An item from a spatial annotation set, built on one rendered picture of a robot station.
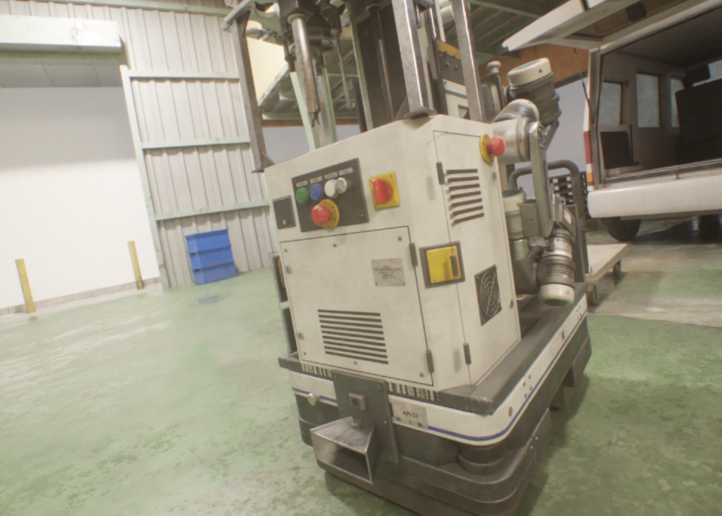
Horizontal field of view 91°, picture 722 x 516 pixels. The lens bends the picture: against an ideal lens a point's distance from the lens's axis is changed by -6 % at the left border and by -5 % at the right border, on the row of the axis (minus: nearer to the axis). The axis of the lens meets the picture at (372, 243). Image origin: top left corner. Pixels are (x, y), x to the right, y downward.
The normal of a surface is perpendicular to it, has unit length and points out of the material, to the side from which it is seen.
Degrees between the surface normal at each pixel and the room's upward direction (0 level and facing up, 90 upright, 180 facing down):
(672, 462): 0
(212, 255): 90
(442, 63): 90
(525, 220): 106
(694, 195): 89
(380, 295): 90
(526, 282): 101
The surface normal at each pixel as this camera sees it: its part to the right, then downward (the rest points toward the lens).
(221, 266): 0.74, -0.07
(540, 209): -0.54, 0.43
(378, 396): -0.63, 0.17
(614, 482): -0.16, -0.98
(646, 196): -0.86, 0.14
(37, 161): 0.51, -0.02
